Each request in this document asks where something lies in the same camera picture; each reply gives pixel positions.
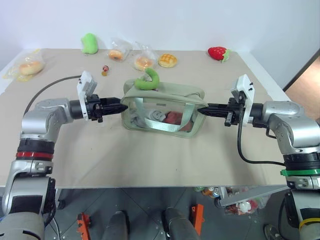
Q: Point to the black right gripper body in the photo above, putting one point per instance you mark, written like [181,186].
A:
[236,112]

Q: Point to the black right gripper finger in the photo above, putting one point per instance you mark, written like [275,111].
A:
[216,113]
[216,107]

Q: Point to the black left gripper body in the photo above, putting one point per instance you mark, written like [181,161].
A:
[94,108]

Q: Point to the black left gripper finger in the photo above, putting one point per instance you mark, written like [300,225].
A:
[112,111]
[112,102]

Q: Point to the green transparent zip pouch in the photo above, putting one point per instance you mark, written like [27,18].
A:
[175,96]

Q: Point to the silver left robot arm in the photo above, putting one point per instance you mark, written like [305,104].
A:
[37,117]

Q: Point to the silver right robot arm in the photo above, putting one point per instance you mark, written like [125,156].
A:
[287,117]

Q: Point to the red strawberry plush toy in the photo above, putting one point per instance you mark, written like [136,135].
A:
[216,52]

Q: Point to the light green plush toy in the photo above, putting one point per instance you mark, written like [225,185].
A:
[89,43]

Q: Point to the red cloth item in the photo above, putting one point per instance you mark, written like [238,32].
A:
[173,117]

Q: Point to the grey cloth item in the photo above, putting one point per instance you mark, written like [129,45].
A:
[156,115]

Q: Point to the small bagged round bun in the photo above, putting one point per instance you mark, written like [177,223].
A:
[116,54]

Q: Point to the large bagged round bun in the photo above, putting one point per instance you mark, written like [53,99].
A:
[143,62]

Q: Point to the unwrapped pineapple bun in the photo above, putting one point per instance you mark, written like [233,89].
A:
[167,60]

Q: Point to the brown wooden panel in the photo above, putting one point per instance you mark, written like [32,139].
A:
[306,82]

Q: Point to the bagged bun with yellow wrapper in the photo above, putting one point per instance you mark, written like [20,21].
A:
[30,67]

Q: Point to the orange drink can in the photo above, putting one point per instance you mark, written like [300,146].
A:
[207,192]

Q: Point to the clear bag of toys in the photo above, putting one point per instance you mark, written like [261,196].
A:
[246,206]

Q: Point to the black table leg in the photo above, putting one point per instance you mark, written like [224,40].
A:
[61,200]

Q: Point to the dark rounded shape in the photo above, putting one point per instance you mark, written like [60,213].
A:
[177,225]

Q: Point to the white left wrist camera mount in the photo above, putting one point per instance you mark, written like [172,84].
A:
[86,83]

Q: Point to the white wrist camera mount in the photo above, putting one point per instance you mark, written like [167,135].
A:
[86,83]
[246,86]

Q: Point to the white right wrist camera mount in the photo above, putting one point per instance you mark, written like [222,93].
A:
[246,86]

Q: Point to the orange clamp bracket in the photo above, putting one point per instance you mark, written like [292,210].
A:
[198,217]
[82,225]

